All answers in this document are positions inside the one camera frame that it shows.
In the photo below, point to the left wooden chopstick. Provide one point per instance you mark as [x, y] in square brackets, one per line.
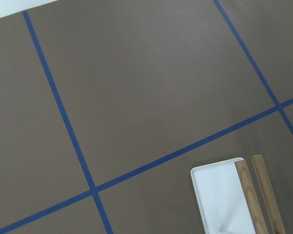
[251, 197]

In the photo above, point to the wooden chopstick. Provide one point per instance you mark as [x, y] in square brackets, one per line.
[268, 195]
[251, 197]

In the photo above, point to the white rectangular tray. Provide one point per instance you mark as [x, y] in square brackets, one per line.
[221, 199]

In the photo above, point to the right wooden chopstick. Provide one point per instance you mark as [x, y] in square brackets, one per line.
[268, 195]

